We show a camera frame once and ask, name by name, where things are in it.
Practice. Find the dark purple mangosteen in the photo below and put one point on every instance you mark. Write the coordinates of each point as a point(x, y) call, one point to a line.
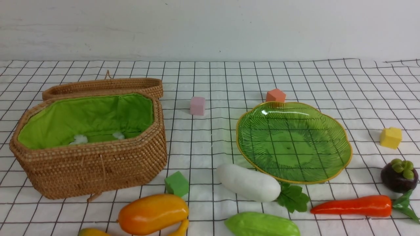
point(399, 176)

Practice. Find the orange carrot with leaves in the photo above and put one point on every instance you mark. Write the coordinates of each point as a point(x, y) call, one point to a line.
point(377, 206)

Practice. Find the green glass leaf plate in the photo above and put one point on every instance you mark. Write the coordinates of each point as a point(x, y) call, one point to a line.
point(293, 142)

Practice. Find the orange foam cube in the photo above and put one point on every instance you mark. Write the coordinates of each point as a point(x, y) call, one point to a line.
point(275, 95)

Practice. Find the white black grid tablecloth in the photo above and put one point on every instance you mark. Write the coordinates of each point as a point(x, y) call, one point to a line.
point(364, 96)

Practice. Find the light green cucumber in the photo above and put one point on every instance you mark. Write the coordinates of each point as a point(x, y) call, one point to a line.
point(260, 224)

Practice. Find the yellow foam cube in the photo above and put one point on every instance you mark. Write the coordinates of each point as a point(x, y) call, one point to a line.
point(391, 137)

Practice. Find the pink foam cube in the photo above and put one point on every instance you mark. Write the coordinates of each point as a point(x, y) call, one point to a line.
point(197, 106)

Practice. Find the woven rattan basket lid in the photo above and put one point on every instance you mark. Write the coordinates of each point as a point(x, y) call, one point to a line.
point(151, 86)

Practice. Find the orange mango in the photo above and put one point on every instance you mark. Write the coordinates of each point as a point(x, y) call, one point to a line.
point(152, 213)

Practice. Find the woven rattan basket green lining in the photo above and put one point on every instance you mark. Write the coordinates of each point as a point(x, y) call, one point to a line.
point(87, 144)

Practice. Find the white radish with leaves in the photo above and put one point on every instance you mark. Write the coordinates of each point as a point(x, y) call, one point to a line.
point(249, 184)

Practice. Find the green foam cube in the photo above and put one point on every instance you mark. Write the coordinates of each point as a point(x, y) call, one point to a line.
point(177, 184)

